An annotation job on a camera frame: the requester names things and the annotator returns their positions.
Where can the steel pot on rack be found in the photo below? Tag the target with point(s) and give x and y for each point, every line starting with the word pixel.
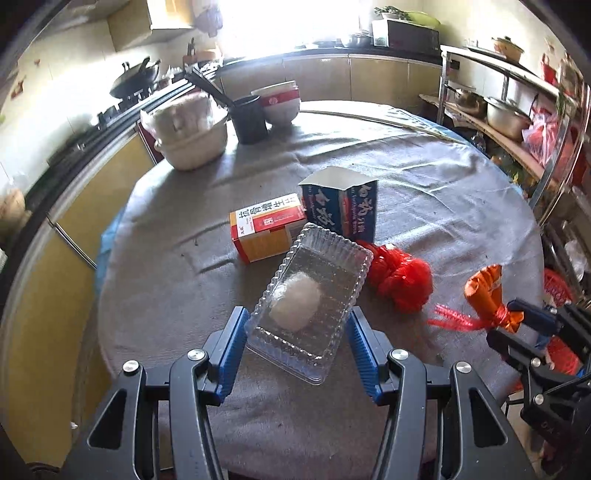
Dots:
pixel 507 119

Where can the orange white medicine box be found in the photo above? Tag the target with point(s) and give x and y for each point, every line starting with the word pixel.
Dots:
pixel 268 228

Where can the blue toothpaste box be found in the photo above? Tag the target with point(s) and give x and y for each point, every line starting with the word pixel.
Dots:
pixel 343 201

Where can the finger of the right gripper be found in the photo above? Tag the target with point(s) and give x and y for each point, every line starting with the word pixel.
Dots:
pixel 542 320
pixel 533 371

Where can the clear plastic food tray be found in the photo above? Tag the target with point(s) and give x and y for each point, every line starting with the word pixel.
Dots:
pixel 299 320

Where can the microwave oven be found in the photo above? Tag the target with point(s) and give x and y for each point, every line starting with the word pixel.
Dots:
pixel 405 36

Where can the grey tablecloth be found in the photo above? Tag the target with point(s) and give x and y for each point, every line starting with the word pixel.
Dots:
pixel 274 425

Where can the red mesh bag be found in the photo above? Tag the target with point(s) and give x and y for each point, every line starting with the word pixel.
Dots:
pixel 399 276

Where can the red plastic trash basket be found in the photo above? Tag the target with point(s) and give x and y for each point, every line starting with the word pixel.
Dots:
pixel 559 350

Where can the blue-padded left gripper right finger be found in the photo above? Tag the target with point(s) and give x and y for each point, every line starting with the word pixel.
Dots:
pixel 397 379

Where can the yellow lower cabinets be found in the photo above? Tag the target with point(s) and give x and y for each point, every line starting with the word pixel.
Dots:
pixel 69 276

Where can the black wok with lid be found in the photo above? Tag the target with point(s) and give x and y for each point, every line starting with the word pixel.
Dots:
pixel 135 78

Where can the orange plastic wrapper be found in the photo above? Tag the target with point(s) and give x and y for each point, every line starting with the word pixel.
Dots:
pixel 484 293

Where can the white red bowl stack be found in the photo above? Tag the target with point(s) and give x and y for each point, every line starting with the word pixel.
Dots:
pixel 281 102

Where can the black chopstick holder cup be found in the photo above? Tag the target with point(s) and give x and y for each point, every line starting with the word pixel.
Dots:
pixel 246 113

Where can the red plastic bag on rack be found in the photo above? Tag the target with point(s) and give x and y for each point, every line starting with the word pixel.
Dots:
pixel 540 137

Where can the white stacked bowls with bag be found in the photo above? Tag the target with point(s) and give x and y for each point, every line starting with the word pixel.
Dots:
pixel 189 132

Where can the long bamboo stick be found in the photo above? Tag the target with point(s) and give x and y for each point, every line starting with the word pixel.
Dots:
pixel 404 123

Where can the metal storage rack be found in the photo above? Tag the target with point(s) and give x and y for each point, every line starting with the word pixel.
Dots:
pixel 571 111

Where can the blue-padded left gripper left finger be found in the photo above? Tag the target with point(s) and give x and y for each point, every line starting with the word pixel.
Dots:
pixel 201 378

